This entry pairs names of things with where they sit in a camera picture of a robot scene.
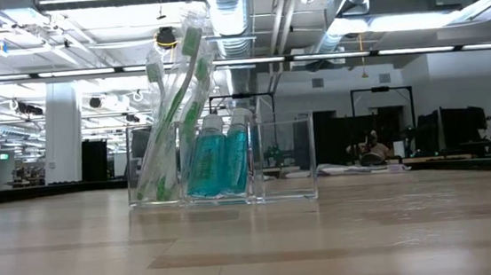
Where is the green toothbrush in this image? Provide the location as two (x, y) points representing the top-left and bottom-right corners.
(123, 45), (185, 205)
(142, 51), (229, 203)
(121, 9), (225, 204)

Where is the teal mouthwash bottle white cap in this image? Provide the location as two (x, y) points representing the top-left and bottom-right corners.
(216, 108), (255, 196)
(179, 112), (233, 200)

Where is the black ceiling spotlight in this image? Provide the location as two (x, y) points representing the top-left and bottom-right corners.
(154, 25), (178, 51)

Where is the long ceiling light bar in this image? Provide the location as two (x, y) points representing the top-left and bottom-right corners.
(0, 30), (491, 92)

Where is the white building column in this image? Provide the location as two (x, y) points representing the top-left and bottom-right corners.
(36, 79), (89, 186)

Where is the clear acrylic organizer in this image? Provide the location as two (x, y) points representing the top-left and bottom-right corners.
(121, 108), (321, 217)

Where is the black cabinet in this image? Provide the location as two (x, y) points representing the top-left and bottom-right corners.
(78, 138), (112, 184)

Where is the person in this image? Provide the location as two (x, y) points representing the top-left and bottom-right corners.
(344, 128), (394, 169)

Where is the black robot workstation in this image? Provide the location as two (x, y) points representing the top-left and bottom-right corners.
(415, 103), (491, 164)

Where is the black rig frame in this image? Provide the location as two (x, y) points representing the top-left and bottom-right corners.
(349, 83), (418, 146)
(208, 90), (277, 128)

